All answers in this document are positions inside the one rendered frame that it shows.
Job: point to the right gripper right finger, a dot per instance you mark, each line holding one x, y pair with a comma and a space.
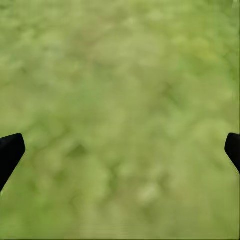
232, 148

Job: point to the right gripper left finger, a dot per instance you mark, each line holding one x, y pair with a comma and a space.
12, 148

